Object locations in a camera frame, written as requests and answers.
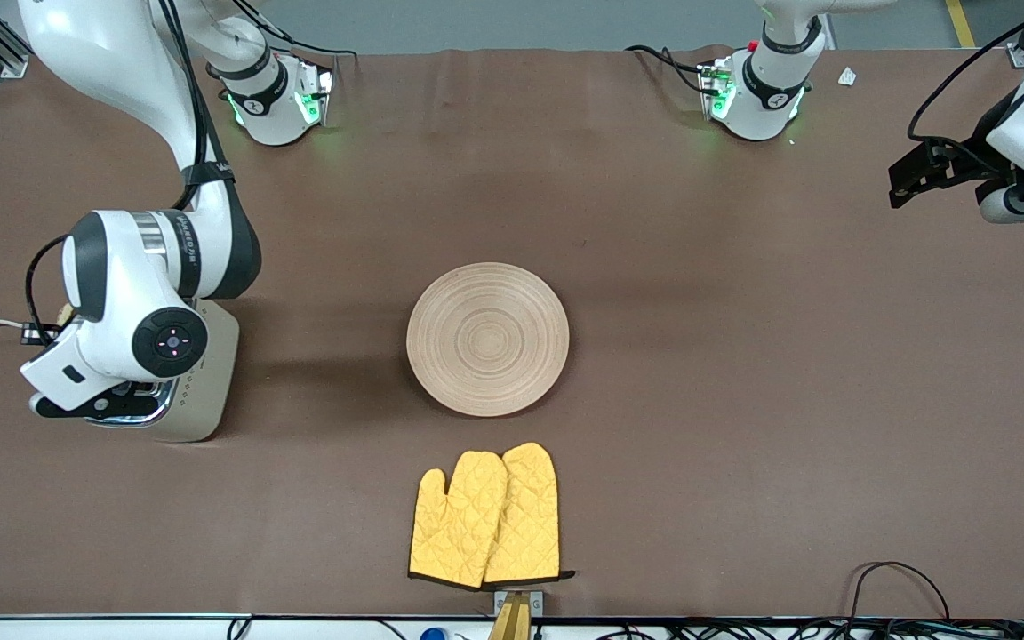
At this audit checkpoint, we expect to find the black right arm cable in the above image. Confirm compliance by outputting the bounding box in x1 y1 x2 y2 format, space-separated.
26 0 237 346

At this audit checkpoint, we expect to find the black looped cable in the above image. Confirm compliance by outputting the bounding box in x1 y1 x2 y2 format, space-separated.
848 561 953 623

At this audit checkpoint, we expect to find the yellow quilted oven mitt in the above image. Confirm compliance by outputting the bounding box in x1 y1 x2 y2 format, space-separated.
484 442 577 585
408 451 509 589

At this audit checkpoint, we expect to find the black cable bundle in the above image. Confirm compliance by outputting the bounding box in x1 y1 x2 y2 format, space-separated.
601 618 1024 640

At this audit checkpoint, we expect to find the tan wooden post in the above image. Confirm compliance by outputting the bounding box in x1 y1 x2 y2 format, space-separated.
487 594 532 640

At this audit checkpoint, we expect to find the beige chrome two-slot toaster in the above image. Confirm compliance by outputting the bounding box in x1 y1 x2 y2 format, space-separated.
84 298 241 444

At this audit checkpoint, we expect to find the black base cable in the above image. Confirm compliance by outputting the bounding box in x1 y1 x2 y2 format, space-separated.
625 44 719 95
228 0 358 85

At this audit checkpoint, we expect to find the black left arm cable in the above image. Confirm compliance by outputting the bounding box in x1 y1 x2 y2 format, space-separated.
909 0 1024 172

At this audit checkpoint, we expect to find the brown table cover mat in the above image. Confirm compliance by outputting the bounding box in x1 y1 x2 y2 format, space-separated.
0 46 1024 620

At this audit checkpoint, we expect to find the grey metal bracket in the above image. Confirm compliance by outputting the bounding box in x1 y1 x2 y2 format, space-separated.
493 589 545 618

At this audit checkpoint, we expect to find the round beige wooden plate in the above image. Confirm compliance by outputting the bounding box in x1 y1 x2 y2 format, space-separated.
406 262 571 418

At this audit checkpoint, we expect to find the black right base cable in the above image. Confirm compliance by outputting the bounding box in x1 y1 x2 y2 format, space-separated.
228 0 358 85

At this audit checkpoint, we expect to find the black left base cable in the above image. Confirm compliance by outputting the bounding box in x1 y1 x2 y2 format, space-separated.
625 44 719 95

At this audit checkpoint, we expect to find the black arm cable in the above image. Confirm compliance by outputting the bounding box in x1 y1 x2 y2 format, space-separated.
26 0 237 346
909 0 1024 172

